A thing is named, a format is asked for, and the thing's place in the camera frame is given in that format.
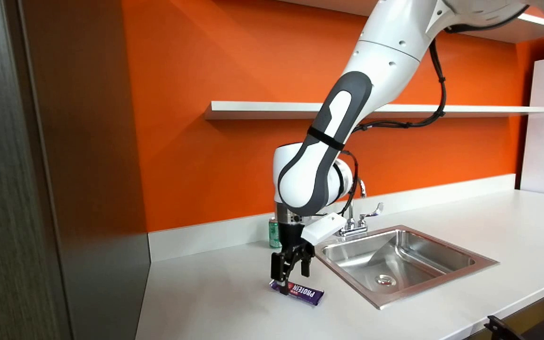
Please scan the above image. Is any purple chocolate bar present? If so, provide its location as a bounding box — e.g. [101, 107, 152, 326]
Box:
[269, 277, 328, 307]

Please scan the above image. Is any white wall shelf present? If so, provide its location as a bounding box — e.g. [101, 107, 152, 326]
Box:
[205, 97, 544, 122]

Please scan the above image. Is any small black object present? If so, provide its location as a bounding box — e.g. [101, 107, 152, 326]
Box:
[482, 313, 522, 340]

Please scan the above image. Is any chrome faucet with two handles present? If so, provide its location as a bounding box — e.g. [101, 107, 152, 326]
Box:
[333, 177, 388, 241]

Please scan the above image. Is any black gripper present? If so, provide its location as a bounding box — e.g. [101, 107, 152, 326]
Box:
[269, 218, 318, 284]

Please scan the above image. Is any dark wood side panel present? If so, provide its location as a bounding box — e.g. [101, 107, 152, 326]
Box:
[0, 0, 154, 340]

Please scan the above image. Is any green soda can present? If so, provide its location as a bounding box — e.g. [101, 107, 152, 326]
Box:
[267, 213, 284, 250]

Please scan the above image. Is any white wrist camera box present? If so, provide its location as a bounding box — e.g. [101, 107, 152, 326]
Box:
[301, 211, 348, 247]

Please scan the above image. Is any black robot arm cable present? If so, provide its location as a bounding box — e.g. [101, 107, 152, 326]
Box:
[339, 35, 450, 216]

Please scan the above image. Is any white counter backsplash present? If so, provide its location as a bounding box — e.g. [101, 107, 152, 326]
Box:
[148, 171, 518, 264]

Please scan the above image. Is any stainless steel sink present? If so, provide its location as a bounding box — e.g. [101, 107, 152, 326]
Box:
[314, 222, 501, 311]

